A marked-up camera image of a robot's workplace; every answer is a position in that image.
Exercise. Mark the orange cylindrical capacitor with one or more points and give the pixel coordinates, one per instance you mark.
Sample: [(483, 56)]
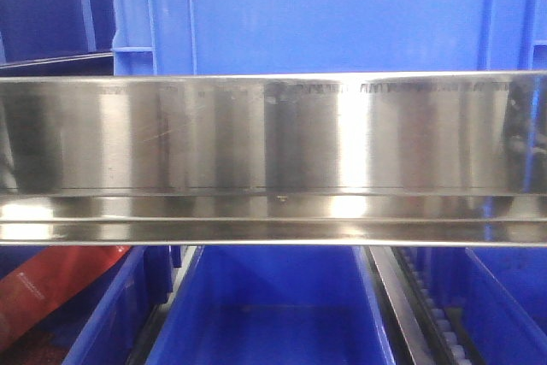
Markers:
[(46, 281)]

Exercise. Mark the blue bin lower centre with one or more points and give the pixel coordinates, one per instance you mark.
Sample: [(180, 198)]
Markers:
[(295, 304)]

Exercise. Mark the steel shelf front beam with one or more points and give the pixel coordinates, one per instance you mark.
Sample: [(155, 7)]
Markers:
[(411, 158)]

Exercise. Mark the blue bin upper centre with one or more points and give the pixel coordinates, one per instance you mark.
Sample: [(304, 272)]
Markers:
[(321, 36)]

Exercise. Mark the blue bin lower left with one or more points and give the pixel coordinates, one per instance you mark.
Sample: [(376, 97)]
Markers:
[(101, 324)]

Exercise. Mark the blue bin lower right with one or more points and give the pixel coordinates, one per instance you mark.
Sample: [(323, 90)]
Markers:
[(490, 303)]

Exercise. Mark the dark blue bin upper left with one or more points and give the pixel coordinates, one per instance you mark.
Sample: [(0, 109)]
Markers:
[(44, 29)]

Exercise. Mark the roller track rail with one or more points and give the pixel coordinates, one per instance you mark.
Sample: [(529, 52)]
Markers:
[(417, 329)]

